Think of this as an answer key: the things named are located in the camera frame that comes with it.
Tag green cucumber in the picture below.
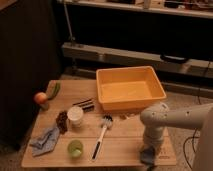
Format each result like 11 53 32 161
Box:
48 82 60 100

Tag orange plastic bin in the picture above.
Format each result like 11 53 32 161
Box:
96 66 166 110

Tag white paper cup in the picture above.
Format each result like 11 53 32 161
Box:
67 106 84 127

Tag blue-grey cloth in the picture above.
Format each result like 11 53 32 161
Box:
30 126 60 157

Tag green plastic cup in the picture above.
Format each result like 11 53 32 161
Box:
67 140 83 158

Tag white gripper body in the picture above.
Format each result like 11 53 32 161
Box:
143 128 164 149

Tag black cable on floor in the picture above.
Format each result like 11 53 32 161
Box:
182 129 201 171

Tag metal shelf rack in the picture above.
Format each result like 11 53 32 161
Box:
56 0 213 79

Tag brown grape bunch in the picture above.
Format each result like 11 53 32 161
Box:
56 111 68 134

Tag small brown crumbs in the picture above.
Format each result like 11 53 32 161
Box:
120 114 135 120

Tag orange fruit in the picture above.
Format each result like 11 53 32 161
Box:
34 92 48 104

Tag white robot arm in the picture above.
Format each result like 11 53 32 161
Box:
140 102 213 171

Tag white dish brush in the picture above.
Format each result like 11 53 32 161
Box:
92 115 113 160

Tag blue sponge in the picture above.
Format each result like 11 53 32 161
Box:
140 146 155 165

